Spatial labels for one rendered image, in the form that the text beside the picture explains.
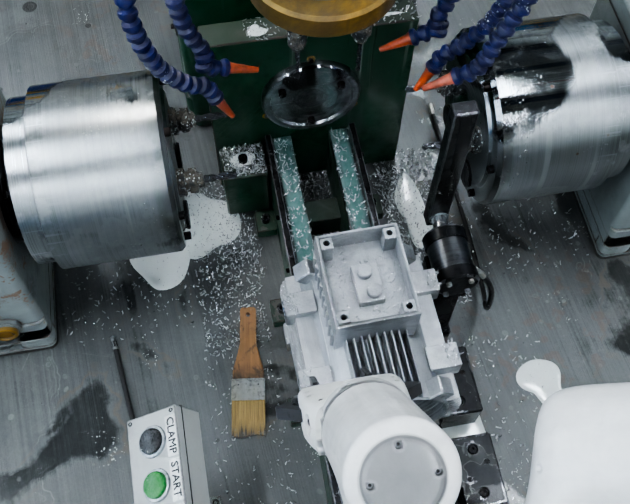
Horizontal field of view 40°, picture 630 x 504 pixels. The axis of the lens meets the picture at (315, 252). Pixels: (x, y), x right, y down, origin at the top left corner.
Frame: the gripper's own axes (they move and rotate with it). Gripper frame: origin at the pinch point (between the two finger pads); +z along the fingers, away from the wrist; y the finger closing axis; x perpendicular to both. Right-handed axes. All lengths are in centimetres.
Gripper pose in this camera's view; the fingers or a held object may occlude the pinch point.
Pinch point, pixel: (341, 389)
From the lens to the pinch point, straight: 91.5
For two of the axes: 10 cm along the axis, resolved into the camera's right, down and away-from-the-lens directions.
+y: 9.8, -1.6, 1.0
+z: -1.1, -0.4, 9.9
